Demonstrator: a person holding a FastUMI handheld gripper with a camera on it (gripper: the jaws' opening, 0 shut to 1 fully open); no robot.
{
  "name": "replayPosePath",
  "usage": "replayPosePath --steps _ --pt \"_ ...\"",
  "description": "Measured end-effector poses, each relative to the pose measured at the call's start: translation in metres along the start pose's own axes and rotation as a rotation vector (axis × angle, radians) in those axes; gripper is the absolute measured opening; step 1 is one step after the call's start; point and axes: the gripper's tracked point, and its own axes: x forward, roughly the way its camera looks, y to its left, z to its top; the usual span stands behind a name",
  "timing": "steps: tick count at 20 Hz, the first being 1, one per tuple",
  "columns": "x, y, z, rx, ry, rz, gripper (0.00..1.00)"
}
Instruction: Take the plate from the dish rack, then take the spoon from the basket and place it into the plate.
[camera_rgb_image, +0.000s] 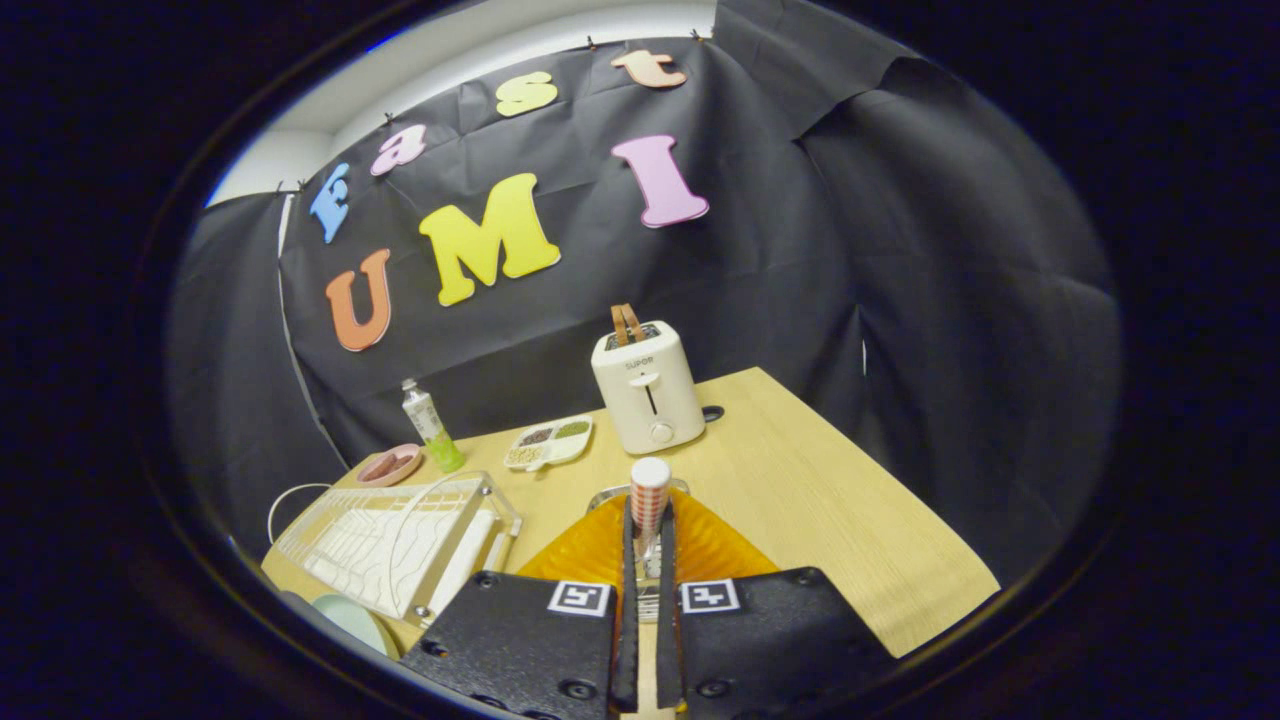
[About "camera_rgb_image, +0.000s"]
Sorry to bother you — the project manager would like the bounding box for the metal wire basket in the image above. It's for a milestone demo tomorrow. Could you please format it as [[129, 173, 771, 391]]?
[[588, 478, 691, 623]]

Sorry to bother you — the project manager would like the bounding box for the white divided tray with beans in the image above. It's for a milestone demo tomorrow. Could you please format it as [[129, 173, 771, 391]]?
[[503, 414, 595, 473]]

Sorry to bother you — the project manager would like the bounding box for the white toaster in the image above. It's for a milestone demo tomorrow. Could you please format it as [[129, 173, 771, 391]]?
[[590, 321, 707, 455]]

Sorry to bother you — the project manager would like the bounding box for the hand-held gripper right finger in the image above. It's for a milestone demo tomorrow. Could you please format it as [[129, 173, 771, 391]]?
[[655, 490, 896, 716]]

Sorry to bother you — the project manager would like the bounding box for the pink checkered handle spoon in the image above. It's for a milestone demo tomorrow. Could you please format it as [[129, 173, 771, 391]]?
[[630, 457, 672, 561]]

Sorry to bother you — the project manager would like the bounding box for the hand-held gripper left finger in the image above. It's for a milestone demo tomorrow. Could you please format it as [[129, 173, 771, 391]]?
[[400, 495, 641, 719]]

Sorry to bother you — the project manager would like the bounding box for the pale green plate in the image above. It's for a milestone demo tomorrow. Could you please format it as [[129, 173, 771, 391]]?
[[312, 593, 399, 661]]

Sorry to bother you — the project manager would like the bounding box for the white wire dish rack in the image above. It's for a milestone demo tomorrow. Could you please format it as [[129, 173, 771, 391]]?
[[267, 472, 523, 629]]

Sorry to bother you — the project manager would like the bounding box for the clear bottle with green liquid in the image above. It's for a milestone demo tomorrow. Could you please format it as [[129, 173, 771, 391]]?
[[401, 378, 466, 473]]

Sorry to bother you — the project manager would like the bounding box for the pink oval dish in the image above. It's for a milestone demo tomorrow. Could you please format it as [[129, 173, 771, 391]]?
[[356, 443, 424, 488]]

